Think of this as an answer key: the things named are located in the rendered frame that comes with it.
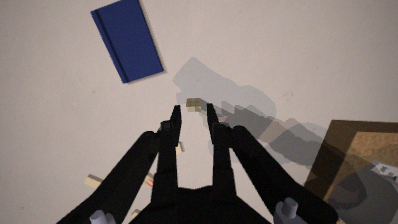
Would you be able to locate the tan rectangular tile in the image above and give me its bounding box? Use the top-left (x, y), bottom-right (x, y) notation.
top-left (84, 174), bottom-right (103, 189)
top-left (131, 209), bottom-right (141, 218)

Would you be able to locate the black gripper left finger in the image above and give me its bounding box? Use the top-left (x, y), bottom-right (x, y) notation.
top-left (56, 105), bottom-right (182, 224)

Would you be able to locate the beige domino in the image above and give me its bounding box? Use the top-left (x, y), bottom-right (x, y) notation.
top-left (176, 141), bottom-right (182, 154)
top-left (143, 172), bottom-right (153, 189)
top-left (186, 98), bottom-right (201, 112)

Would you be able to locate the dark blue notebook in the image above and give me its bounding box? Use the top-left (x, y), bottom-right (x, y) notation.
top-left (90, 0), bottom-right (164, 84)

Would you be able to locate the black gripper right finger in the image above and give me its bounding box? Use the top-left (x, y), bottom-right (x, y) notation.
top-left (207, 103), bottom-right (338, 224)

